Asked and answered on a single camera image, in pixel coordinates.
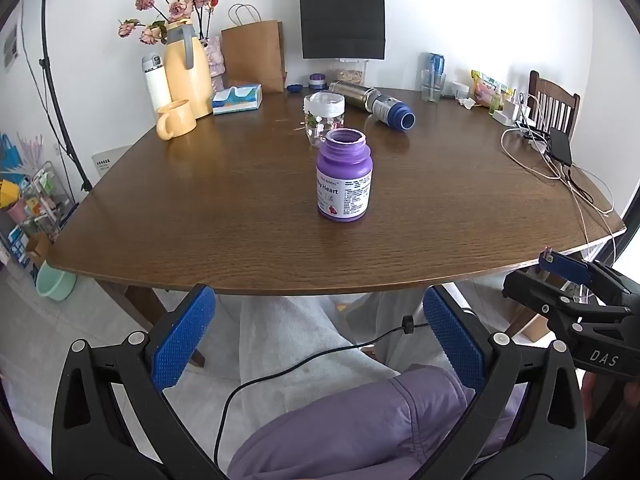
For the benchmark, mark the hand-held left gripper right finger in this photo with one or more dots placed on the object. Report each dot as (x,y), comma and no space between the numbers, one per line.
(452,345)

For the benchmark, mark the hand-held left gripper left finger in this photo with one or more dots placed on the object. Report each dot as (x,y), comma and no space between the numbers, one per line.
(182,340)

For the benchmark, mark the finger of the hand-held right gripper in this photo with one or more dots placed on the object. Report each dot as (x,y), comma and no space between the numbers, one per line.
(537,295)
(567,267)

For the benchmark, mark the steel thermos cup blue cap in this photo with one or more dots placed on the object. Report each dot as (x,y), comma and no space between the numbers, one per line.
(370,101)

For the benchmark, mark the person's purple jacket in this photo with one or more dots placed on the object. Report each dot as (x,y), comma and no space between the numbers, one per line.
(360,425)

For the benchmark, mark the black power bank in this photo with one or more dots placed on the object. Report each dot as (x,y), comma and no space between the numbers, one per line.
(560,145)

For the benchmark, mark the green plastic basin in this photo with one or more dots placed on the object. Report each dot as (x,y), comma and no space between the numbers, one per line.
(55,282)

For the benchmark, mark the white power strip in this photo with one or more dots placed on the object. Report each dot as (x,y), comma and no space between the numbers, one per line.
(506,114)

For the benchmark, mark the wooden chair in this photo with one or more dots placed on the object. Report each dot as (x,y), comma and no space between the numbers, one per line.
(552,102)

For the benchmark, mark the cardboard box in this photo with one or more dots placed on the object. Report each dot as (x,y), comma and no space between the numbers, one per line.
(39,250)

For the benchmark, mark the crumpled white tissue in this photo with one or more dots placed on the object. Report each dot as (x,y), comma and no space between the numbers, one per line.
(467,104)

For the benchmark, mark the colourful snack packets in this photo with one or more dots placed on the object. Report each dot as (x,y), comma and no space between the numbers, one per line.
(486,89)

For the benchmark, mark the white printed card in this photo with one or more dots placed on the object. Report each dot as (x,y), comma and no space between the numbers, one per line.
(104,159)

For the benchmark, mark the purple plastic bottle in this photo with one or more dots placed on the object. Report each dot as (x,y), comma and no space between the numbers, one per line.
(344,180)

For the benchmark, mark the yellow mug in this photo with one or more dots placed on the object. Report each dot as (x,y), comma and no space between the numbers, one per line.
(176,119)

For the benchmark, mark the clear drinking glass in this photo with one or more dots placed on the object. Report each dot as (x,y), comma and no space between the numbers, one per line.
(432,86)

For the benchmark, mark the blue drink can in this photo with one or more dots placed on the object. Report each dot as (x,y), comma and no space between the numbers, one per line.
(437,62)

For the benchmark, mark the blue and white tissue box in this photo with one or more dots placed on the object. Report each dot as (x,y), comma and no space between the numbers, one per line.
(236,99)

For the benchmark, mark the white thermos bottle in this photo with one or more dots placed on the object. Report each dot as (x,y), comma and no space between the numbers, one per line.
(155,82)

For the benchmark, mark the clear jar with white lid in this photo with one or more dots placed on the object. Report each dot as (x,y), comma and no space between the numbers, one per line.
(324,115)

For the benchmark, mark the yellow thermos jug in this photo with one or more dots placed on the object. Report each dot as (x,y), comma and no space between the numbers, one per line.
(187,75)

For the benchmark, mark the small blue lid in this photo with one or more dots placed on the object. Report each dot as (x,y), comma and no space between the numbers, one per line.
(295,88)

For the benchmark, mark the black light stand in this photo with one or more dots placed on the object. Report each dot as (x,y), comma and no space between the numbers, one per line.
(55,90)

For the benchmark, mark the pink ruffled vase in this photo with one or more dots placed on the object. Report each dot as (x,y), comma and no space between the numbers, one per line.
(215,57)

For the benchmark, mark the brown paper bag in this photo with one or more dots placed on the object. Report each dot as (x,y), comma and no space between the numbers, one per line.
(252,57)

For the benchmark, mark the clear food container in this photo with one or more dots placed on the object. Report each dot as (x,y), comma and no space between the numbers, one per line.
(351,71)

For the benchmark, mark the small purple jar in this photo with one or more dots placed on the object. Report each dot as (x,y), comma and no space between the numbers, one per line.
(317,81)

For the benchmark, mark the dried pink flower bouquet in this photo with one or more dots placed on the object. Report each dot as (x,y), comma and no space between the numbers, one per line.
(167,0)

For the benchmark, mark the black paper bag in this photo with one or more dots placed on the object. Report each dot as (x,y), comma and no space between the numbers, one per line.
(342,10)

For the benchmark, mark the wall notice paper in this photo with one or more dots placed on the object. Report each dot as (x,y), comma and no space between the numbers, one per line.
(10,46)

